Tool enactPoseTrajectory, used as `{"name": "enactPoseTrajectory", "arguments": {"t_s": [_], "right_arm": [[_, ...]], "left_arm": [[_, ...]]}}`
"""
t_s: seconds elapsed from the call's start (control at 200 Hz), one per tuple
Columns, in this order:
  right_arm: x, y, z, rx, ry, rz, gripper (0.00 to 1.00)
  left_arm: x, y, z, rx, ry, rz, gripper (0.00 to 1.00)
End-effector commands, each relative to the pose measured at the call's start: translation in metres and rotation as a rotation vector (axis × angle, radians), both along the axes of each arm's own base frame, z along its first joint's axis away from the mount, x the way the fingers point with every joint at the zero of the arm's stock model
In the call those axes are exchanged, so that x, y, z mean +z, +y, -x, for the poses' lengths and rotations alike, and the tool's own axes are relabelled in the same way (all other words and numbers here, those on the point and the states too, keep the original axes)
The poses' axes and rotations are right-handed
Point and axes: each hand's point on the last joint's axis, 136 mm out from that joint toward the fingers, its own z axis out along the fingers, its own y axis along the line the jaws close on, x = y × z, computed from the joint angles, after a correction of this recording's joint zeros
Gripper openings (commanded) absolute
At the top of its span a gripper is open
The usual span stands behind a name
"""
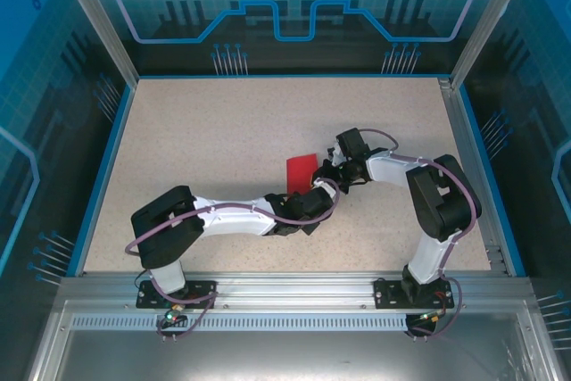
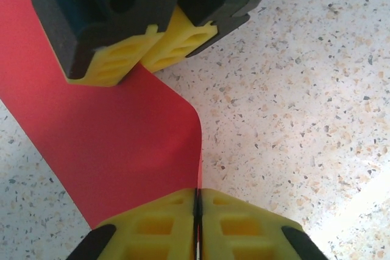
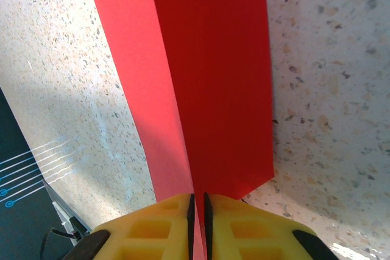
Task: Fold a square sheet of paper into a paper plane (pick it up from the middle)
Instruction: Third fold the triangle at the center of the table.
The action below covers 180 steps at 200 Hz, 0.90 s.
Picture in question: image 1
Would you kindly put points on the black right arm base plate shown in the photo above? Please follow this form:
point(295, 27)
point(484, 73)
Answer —
point(388, 294)

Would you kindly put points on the red paper sheet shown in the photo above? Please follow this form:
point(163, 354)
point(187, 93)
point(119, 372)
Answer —
point(299, 171)

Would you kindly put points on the aluminium frame post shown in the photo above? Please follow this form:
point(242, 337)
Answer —
point(488, 19)
point(103, 28)

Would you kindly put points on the blue table edge strip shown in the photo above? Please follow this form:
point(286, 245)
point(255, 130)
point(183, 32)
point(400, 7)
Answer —
point(106, 176)
point(481, 153)

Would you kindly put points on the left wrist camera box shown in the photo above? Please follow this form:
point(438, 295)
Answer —
point(317, 204)

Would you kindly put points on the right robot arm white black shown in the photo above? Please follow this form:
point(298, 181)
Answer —
point(428, 260)

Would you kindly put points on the long aluminium base rail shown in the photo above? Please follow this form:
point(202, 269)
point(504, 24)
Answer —
point(290, 292)

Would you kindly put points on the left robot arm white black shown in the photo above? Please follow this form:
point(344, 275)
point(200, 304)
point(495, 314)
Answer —
point(232, 220)

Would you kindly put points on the grey metal tray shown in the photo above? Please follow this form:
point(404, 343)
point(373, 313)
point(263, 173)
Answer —
point(285, 358)

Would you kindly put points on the aluminium table side rail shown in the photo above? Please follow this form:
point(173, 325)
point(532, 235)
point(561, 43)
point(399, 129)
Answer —
point(460, 131)

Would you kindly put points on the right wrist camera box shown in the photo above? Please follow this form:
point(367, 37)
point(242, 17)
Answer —
point(352, 142)

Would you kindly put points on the yellow power connector with LED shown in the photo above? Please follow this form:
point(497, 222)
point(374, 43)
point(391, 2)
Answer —
point(430, 317)
point(171, 316)

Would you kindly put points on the blue grid print side panel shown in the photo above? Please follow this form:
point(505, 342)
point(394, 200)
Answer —
point(535, 86)
point(44, 86)

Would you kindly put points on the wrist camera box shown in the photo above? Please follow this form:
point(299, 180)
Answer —
point(352, 142)
point(317, 204)

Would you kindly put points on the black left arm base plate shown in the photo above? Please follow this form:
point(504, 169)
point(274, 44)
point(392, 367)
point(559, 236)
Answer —
point(201, 298)

